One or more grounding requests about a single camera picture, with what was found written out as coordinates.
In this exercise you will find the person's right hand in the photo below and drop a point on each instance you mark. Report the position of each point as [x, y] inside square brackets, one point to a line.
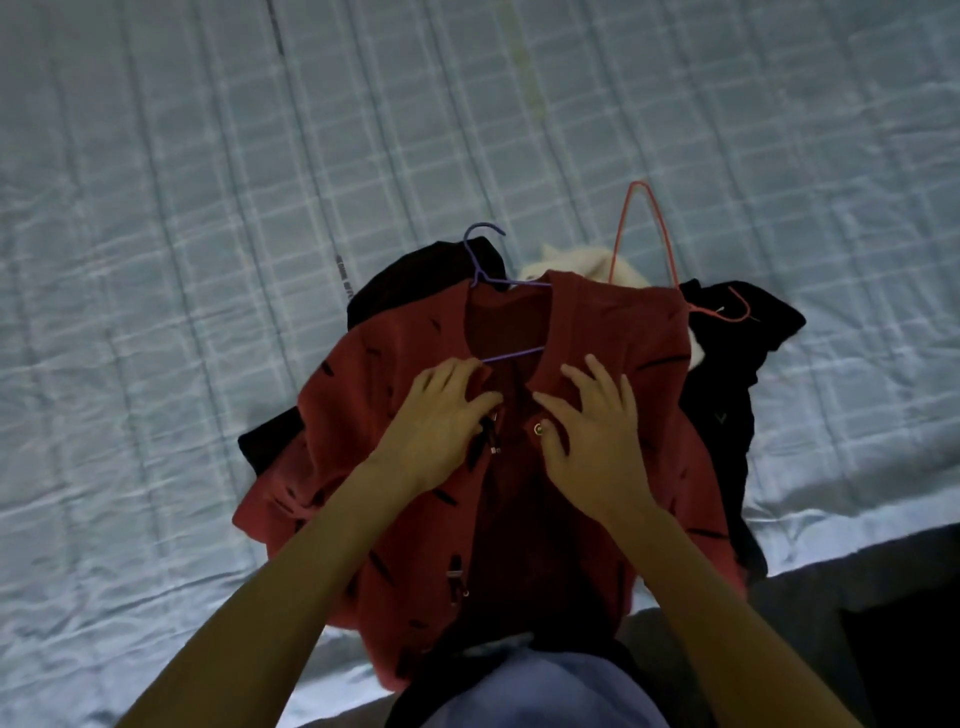
[600, 457]

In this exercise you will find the person's left hand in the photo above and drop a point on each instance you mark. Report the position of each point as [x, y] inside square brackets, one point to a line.
[435, 435]

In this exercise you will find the red fuzzy cardigan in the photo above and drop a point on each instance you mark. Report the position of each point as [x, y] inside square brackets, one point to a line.
[390, 375]

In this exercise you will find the white fuzzy coat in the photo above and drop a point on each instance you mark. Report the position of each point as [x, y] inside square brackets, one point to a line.
[585, 266]

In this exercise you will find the bed with pale checked sheet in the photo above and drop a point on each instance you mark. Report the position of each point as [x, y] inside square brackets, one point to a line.
[150, 225]

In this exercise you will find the person's right forearm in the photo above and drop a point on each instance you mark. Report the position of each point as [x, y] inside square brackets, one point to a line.
[735, 637]

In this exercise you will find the person's left forearm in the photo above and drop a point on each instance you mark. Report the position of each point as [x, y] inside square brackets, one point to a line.
[262, 615]

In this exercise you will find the person's light blue shirt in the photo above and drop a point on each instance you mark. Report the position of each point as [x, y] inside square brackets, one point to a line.
[540, 697]

